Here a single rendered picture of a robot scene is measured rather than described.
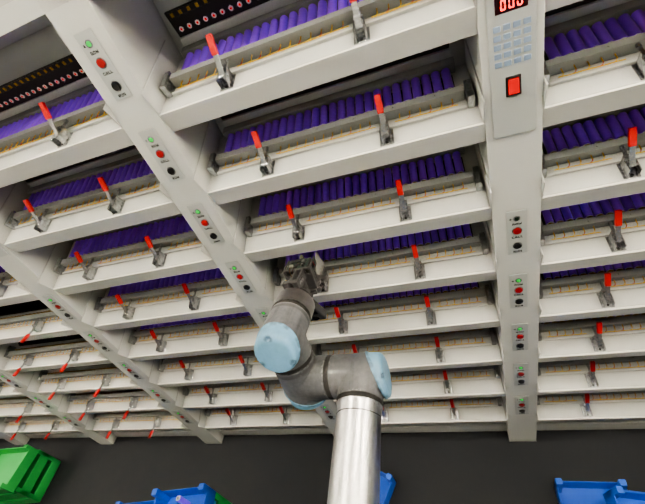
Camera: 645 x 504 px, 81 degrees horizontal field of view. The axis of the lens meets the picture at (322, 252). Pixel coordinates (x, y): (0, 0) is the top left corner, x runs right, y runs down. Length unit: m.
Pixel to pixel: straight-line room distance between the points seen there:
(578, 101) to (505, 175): 0.17
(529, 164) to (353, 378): 0.53
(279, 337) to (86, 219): 0.67
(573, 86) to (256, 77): 0.57
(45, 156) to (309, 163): 0.62
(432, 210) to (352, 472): 0.55
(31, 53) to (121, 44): 0.41
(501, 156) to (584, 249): 0.34
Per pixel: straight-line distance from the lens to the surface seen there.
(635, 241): 1.09
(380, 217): 0.91
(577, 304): 1.19
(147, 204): 1.04
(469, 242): 1.02
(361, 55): 0.73
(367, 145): 0.81
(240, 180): 0.89
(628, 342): 1.38
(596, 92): 0.84
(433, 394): 1.48
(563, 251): 1.05
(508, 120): 0.79
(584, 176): 0.94
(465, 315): 1.16
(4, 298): 1.68
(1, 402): 2.80
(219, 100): 0.81
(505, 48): 0.75
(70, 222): 1.24
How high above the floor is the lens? 1.65
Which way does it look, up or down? 36 degrees down
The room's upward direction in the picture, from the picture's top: 24 degrees counter-clockwise
